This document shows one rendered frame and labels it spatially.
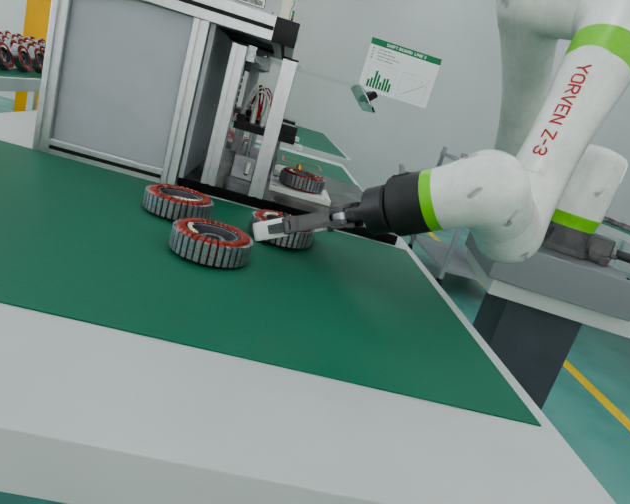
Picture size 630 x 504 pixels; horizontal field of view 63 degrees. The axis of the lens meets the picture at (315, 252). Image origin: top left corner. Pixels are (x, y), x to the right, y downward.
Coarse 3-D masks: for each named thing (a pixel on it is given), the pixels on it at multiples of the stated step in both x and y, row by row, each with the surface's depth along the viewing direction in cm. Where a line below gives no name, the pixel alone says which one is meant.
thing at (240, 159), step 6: (240, 156) 120; (246, 156) 121; (252, 156) 124; (234, 162) 121; (240, 162) 121; (252, 162) 121; (234, 168) 121; (240, 168) 121; (252, 168) 121; (234, 174) 121; (240, 174) 122; (252, 174) 124
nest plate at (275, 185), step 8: (272, 176) 131; (272, 184) 120; (280, 184) 123; (280, 192) 120; (288, 192) 120; (296, 192) 120; (304, 192) 122; (312, 200) 121; (320, 200) 121; (328, 200) 122
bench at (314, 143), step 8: (232, 128) 274; (304, 128) 445; (248, 136) 276; (304, 136) 351; (312, 136) 375; (320, 136) 403; (304, 144) 289; (312, 144) 306; (320, 144) 324; (328, 144) 344; (304, 152) 280; (312, 152) 280; (320, 152) 280; (328, 152) 285; (336, 152) 301; (336, 160) 282; (344, 160) 282
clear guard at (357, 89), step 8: (264, 56) 134; (280, 64) 149; (304, 72) 152; (312, 72) 139; (320, 72) 136; (328, 80) 156; (336, 80) 143; (344, 80) 137; (352, 88) 156; (360, 88) 140; (360, 96) 149; (360, 104) 158; (368, 104) 142
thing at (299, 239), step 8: (256, 216) 86; (264, 216) 86; (272, 216) 91; (280, 216) 92; (296, 232) 84; (304, 232) 85; (312, 232) 87; (264, 240) 85; (272, 240) 84; (280, 240) 84; (288, 240) 84; (296, 240) 85; (304, 240) 86; (296, 248) 86
